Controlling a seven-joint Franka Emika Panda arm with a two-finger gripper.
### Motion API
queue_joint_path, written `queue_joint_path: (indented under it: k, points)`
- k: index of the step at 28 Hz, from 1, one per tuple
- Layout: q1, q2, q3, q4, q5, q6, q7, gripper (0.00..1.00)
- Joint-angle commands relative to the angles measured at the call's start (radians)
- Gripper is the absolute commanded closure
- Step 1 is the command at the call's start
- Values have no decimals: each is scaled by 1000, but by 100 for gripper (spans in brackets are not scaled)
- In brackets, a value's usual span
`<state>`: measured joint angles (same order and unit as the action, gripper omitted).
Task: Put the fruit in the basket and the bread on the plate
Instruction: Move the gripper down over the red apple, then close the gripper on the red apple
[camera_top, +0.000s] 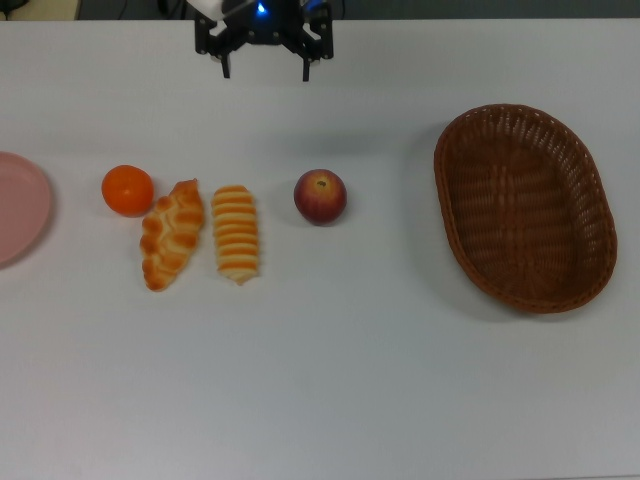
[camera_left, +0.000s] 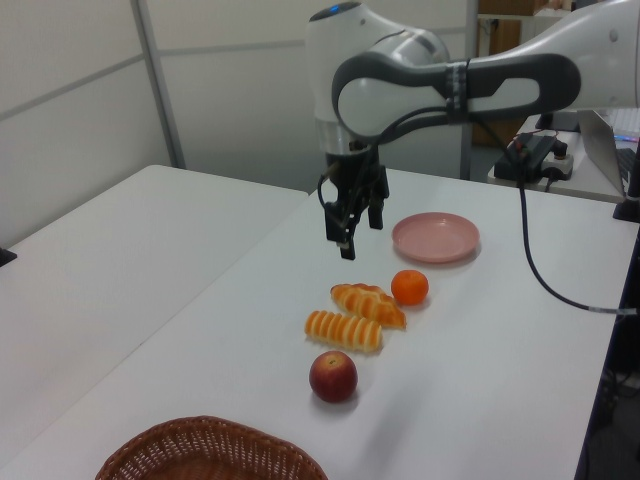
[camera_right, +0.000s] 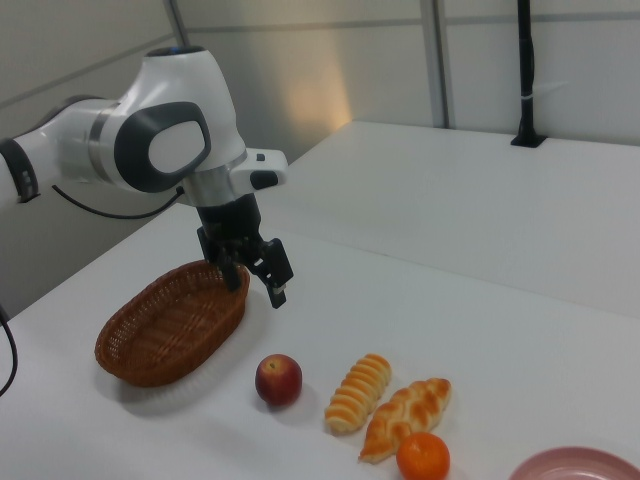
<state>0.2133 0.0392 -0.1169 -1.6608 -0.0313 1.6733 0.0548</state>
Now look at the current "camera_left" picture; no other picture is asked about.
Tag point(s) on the pink plate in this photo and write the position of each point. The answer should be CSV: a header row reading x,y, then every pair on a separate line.
x,y
435,237

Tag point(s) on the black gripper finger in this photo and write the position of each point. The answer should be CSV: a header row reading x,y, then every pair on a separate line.
x,y
376,214
336,222

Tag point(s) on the red toy apple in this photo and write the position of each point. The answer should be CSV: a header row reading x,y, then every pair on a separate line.
x,y
333,377

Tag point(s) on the orange toy mandarin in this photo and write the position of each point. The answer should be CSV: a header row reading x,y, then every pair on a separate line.
x,y
410,287

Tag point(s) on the grey metal partition post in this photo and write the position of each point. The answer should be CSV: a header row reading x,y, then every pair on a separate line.
x,y
157,85
470,30

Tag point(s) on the silver laptop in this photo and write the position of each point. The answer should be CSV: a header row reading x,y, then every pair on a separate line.
x,y
600,145

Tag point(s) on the brown cardboard box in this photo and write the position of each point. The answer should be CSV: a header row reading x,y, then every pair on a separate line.
x,y
510,6

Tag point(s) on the ribbed toy bread roll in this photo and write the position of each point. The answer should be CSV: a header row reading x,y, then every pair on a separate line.
x,y
342,330

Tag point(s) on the braided toy bread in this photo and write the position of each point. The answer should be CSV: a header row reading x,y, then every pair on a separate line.
x,y
370,305

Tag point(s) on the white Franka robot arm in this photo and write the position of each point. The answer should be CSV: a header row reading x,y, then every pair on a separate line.
x,y
380,100

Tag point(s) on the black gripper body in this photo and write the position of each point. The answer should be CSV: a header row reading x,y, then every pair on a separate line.
x,y
355,175

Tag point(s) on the black electronics box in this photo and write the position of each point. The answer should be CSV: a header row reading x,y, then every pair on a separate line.
x,y
532,150

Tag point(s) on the brown woven basket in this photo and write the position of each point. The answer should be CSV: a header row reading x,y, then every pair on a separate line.
x,y
200,450

